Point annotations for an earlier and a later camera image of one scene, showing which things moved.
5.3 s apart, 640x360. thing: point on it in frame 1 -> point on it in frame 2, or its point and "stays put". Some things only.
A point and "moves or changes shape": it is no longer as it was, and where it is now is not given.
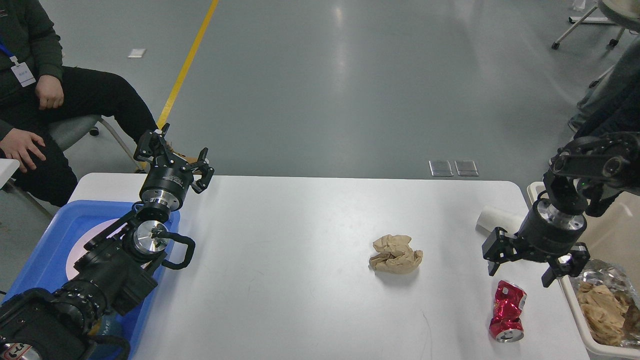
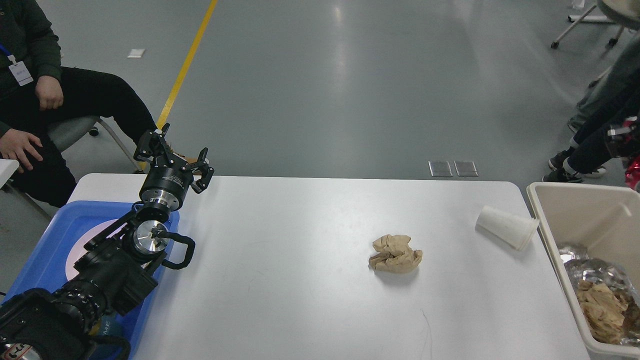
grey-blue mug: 109,325 stays put
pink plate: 77,249 stays put
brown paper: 395,255 stays put
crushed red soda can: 506,325 moves or changes shape
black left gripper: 169,185 stays put
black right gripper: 546,234 -> 625,142
